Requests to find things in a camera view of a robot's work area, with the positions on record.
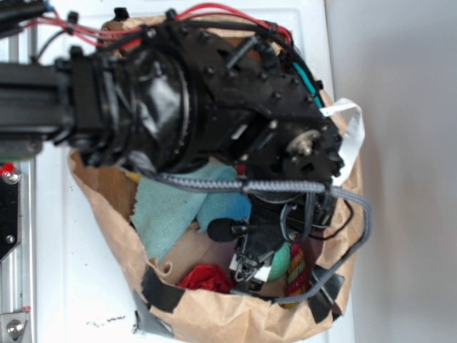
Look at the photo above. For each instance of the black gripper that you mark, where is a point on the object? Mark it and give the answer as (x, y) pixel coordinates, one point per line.
(271, 226)

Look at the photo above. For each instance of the metal corner bracket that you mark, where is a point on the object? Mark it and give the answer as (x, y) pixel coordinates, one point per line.
(14, 327)

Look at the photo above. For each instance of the aluminium frame rail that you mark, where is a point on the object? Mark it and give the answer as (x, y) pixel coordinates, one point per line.
(17, 243)

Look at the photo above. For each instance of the black foam microphone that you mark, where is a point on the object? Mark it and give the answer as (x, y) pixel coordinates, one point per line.
(226, 230)

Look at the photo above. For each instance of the red crumpled cloth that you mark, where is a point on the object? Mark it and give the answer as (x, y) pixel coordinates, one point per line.
(208, 277)

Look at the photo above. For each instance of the teal woven cloth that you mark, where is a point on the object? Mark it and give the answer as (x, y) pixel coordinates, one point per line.
(163, 213)

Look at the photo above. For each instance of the multicolour rope toy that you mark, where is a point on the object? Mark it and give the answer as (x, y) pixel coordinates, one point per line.
(295, 277)

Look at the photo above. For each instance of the brown paper bag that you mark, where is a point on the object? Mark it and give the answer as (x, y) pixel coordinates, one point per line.
(204, 316)

